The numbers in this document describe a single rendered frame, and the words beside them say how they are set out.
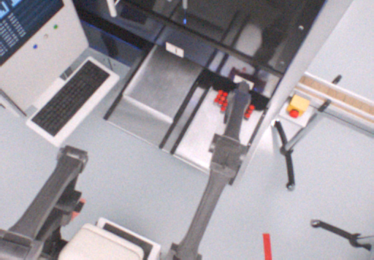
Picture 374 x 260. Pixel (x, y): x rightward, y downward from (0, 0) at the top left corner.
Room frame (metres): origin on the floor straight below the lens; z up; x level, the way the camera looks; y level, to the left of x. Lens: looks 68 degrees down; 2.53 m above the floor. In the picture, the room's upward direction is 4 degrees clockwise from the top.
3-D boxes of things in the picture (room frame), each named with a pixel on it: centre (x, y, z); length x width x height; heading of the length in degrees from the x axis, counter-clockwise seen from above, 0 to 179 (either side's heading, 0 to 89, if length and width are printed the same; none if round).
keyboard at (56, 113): (0.73, 0.55, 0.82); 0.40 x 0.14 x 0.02; 148
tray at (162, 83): (0.82, 0.11, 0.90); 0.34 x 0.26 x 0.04; 156
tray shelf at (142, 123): (0.69, -0.01, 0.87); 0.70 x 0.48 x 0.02; 66
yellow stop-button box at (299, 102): (0.69, -0.47, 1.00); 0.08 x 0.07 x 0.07; 156
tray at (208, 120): (0.58, -0.15, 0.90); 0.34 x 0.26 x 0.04; 156
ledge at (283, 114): (0.73, -0.51, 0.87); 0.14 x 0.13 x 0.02; 156
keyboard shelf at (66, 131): (0.75, 0.58, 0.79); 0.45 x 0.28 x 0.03; 148
